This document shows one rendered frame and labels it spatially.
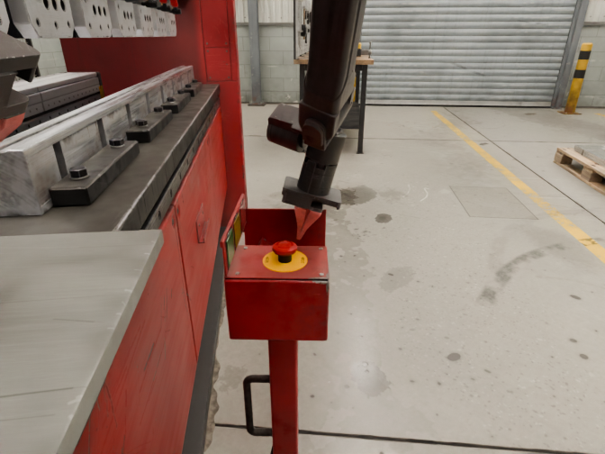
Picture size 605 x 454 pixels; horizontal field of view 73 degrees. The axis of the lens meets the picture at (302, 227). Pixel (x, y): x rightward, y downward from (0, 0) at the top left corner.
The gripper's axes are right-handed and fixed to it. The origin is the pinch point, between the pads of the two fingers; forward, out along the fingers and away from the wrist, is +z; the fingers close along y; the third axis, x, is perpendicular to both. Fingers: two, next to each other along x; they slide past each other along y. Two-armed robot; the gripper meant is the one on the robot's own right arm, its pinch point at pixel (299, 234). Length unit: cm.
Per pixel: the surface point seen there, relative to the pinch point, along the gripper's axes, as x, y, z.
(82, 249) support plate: 47, 15, -19
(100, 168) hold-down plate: 2.5, 35.5, -3.8
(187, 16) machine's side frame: -155, 72, -24
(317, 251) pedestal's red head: 6.9, -3.2, -1.1
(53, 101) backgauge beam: -50, 75, 3
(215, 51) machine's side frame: -157, 56, -11
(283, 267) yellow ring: 12.6, 1.9, 0.2
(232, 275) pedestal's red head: 14.8, 9.1, 2.2
